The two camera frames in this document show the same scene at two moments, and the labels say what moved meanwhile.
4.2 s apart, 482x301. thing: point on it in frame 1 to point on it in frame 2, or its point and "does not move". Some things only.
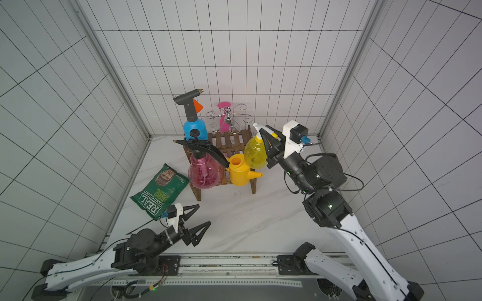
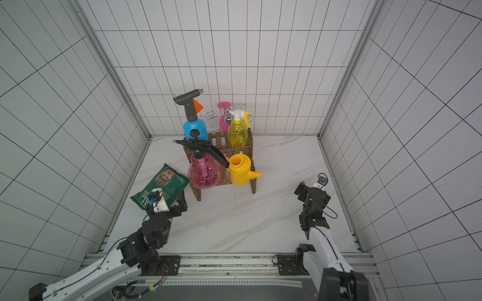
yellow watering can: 239,170 does not move
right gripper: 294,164 to 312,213
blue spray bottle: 194,129 does not move
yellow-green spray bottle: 255,151 to 238,133
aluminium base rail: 220,269 does not move
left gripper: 188,237 to 182,204
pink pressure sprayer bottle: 205,171 does not move
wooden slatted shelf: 228,143 does not move
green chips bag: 159,193 does not move
